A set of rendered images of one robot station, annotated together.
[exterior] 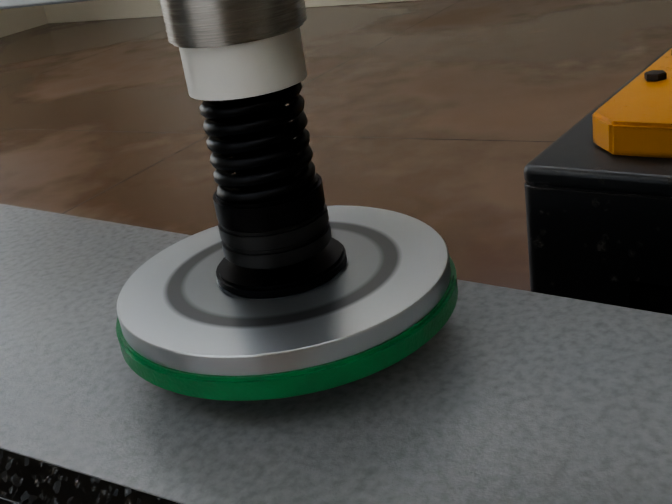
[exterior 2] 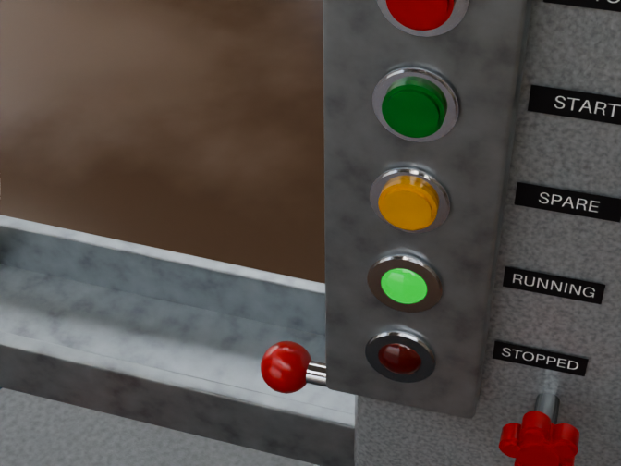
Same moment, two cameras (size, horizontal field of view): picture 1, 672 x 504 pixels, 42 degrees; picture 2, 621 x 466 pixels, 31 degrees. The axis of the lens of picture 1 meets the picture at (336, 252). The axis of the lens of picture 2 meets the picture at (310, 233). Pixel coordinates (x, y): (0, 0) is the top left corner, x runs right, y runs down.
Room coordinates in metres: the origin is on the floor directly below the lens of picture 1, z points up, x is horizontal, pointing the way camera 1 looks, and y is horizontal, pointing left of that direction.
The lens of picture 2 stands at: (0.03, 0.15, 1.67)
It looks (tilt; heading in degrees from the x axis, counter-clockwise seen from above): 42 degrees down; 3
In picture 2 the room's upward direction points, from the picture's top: 1 degrees counter-clockwise
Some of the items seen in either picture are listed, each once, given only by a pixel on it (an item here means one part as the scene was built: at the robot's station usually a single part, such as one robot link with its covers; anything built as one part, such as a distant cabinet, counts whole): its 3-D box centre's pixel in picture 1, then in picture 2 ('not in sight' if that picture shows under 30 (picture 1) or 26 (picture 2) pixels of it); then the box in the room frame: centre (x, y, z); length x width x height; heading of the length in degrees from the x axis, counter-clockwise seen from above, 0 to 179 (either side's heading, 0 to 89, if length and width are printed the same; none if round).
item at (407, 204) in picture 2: not in sight; (408, 202); (0.40, 0.13, 1.35); 0.03 x 0.01 x 0.03; 77
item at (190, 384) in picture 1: (284, 282); not in sight; (0.51, 0.04, 0.85); 0.22 x 0.22 x 0.04
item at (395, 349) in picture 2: not in sight; (400, 355); (0.40, 0.13, 1.25); 0.02 x 0.01 x 0.02; 77
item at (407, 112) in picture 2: not in sight; (414, 106); (0.40, 0.13, 1.40); 0.03 x 0.01 x 0.03; 77
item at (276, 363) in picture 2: not in sight; (321, 374); (0.47, 0.18, 1.15); 0.08 x 0.03 x 0.03; 77
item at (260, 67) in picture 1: (242, 53); not in sight; (0.51, 0.04, 1.00); 0.07 x 0.07 x 0.04
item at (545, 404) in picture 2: not in sight; (541, 424); (0.39, 0.06, 1.22); 0.04 x 0.04 x 0.04; 77
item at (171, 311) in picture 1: (283, 276); not in sight; (0.51, 0.04, 0.85); 0.21 x 0.21 x 0.01
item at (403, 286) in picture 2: not in sight; (405, 282); (0.40, 0.13, 1.30); 0.02 x 0.01 x 0.02; 77
